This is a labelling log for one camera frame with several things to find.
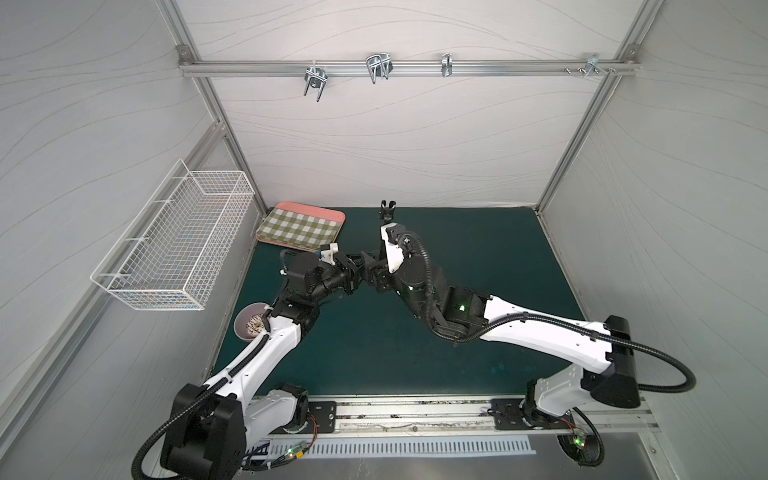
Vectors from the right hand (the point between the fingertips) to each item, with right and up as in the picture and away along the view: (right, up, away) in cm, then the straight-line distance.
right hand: (379, 248), depth 65 cm
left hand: (-1, -3, +8) cm, 8 cm away
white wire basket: (-48, 0, +5) cm, 49 cm away
